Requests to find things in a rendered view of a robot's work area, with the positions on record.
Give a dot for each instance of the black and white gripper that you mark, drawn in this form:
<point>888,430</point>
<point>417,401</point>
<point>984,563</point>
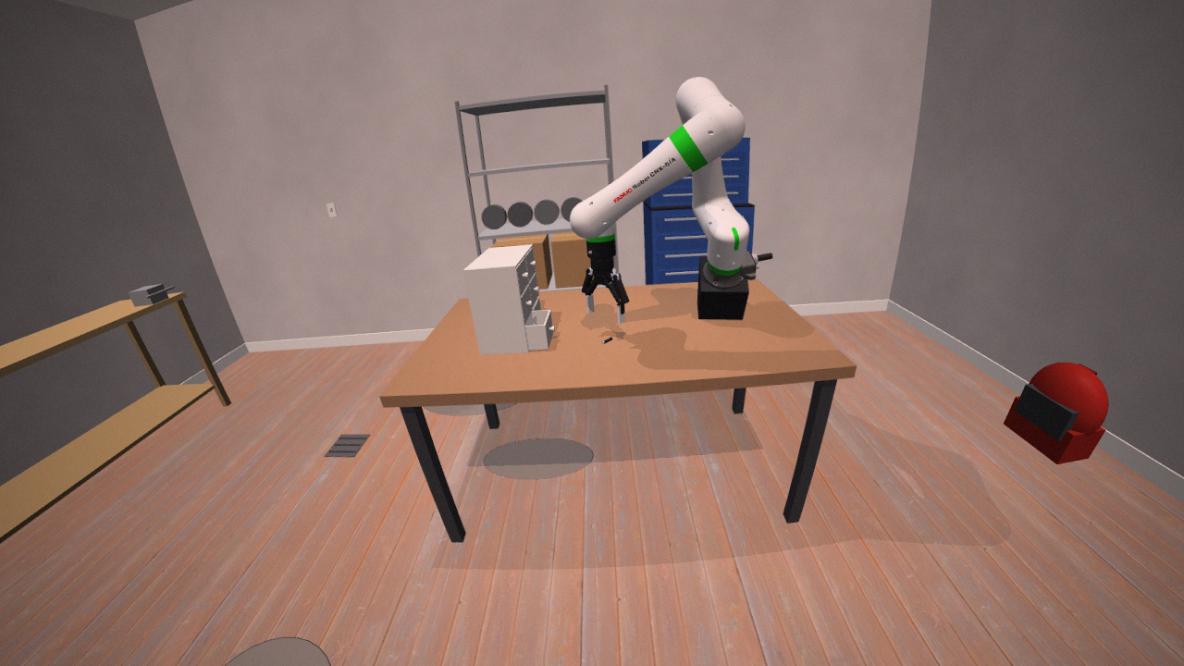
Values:
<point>603,275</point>

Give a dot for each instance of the white chest of drawers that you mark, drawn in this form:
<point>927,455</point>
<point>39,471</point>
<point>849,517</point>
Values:
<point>494,296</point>

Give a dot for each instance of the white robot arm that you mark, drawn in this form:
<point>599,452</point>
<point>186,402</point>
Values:
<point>717,127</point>

